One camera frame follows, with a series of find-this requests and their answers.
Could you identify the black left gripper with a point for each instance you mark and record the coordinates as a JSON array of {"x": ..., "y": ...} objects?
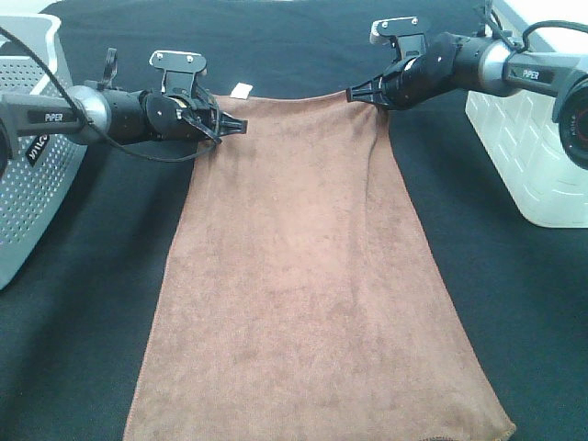
[{"x": 180, "y": 118}]

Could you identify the black table cloth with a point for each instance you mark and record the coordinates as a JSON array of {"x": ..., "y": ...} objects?
[{"x": 75, "y": 319}]

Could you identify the white plastic basket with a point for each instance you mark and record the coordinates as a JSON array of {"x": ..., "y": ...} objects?
[{"x": 517, "y": 132}]

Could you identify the grey perforated laundry basket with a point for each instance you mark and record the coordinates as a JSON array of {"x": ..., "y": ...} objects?
[{"x": 36, "y": 171}]

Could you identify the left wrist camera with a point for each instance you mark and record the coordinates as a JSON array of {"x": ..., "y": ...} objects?
[{"x": 180, "y": 69}]

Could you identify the brown towel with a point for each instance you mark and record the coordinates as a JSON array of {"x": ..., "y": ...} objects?
[{"x": 300, "y": 298}]

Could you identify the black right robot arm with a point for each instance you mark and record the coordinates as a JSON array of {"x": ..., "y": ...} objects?
[{"x": 488, "y": 66}]

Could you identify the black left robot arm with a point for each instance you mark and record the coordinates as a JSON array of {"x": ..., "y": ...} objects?
[{"x": 97, "y": 111}]

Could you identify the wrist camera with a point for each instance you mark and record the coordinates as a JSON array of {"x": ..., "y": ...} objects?
[
  {"x": 405, "y": 35},
  {"x": 180, "y": 69}
]

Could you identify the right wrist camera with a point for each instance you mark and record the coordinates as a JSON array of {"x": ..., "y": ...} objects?
[{"x": 405, "y": 35}]

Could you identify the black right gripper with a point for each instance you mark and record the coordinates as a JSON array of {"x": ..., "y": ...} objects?
[{"x": 410, "y": 83}]

